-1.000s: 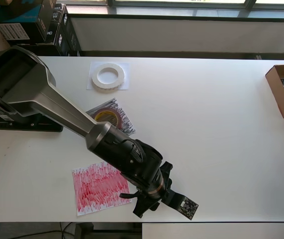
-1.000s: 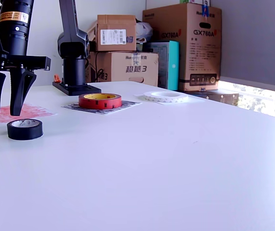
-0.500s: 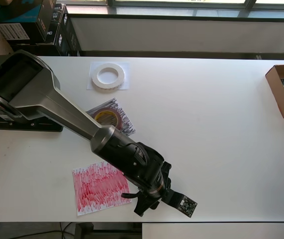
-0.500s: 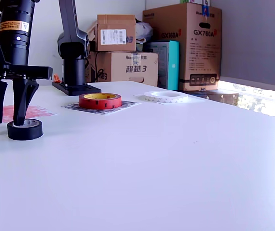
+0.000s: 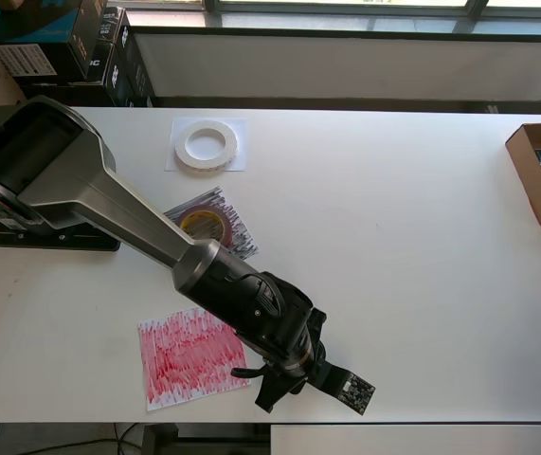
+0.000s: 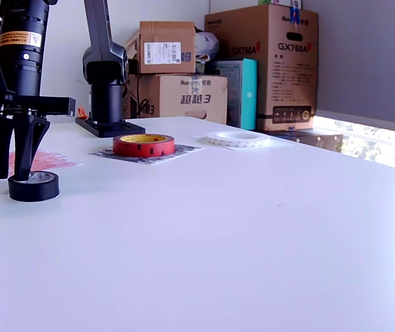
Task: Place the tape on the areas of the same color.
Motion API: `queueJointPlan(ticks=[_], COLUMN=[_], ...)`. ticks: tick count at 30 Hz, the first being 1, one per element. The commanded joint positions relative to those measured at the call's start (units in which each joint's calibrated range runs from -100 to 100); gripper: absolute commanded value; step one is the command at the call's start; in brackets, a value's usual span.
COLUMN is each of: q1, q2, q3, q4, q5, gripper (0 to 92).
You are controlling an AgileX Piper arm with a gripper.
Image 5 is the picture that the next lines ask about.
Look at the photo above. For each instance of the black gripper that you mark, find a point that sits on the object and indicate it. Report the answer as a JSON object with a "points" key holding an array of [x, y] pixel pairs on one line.
{"points": [[272, 395]]}

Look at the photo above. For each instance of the red tape roll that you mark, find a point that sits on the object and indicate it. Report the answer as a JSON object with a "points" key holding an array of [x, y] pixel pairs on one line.
{"points": [[225, 227]]}

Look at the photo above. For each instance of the white tape roll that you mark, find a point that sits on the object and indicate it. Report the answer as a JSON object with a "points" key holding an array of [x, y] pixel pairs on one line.
{"points": [[205, 165]]}

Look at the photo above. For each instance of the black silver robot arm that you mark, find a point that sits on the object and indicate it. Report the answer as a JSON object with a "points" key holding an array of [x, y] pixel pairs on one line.
{"points": [[109, 199]]}

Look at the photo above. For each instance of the red scribbled paper sheet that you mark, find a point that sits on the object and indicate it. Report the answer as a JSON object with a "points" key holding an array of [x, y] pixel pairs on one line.
{"points": [[180, 360]]}

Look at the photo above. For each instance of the dark table leg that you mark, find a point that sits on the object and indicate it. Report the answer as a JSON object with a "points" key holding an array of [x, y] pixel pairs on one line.
{"points": [[161, 441]]}

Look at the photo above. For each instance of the white side table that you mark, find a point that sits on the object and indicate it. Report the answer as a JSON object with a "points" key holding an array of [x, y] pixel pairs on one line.
{"points": [[417, 441]]}

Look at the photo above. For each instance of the black scribbled paper sheet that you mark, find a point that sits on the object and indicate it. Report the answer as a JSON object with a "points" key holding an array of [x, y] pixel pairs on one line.
{"points": [[244, 237]]}

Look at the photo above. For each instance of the blank white paper sheet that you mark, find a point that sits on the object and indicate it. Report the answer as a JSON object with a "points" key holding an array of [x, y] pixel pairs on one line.
{"points": [[178, 124]]}

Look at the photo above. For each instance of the open brown cardboard tray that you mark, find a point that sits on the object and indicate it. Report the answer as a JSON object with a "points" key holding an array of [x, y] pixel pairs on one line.
{"points": [[521, 161]]}

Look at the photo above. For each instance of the black printed carton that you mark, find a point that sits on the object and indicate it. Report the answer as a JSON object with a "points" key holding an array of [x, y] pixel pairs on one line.
{"points": [[104, 47], [132, 71]]}

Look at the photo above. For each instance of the black teal printed box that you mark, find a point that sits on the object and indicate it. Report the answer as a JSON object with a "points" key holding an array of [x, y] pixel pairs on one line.
{"points": [[38, 23]]}

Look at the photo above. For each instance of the small tan box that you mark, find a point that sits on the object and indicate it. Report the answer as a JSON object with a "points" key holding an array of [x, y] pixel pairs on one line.
{"points": [[9, 5]]}

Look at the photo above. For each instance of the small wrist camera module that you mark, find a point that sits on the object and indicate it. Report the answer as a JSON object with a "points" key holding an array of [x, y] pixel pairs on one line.
{"points": [[357, 391]]}

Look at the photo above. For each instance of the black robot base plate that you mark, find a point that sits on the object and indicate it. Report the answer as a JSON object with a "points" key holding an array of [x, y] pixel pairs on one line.
{"points": [[85, 244]]}

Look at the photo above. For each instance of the grey window frame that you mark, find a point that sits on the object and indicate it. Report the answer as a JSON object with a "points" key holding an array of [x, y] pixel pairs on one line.
{"points": [[210, 5]]}

